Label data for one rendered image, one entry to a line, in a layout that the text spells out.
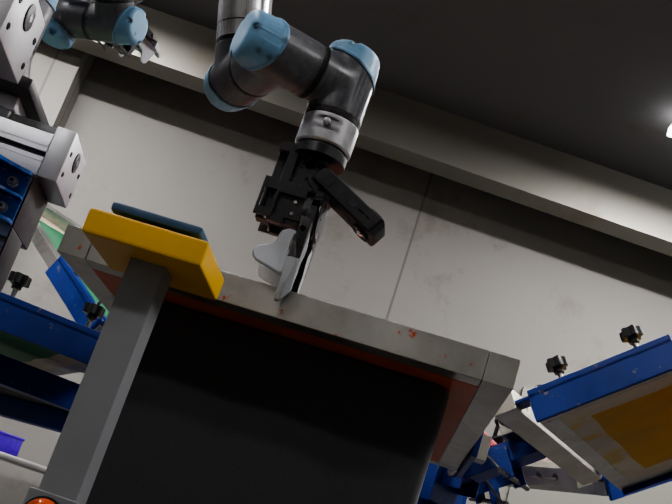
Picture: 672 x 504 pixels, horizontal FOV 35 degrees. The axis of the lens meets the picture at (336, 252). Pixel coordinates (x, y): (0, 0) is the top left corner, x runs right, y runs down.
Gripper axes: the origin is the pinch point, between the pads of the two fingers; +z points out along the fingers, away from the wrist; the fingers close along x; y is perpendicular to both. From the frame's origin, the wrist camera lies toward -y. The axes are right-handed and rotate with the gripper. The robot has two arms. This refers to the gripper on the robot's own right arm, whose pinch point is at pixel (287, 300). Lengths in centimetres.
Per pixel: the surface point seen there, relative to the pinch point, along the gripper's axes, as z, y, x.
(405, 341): 1.1, -15.5, 1.8
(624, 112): -251, -79, -389
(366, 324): 0.5, -10.4, 1.8
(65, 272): -29, 87, -158
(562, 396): -18, -45, -82
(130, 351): 15.2, 10.3, 21.0
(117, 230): 4.6, 14.8, 25.5
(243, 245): -147, 111, -484
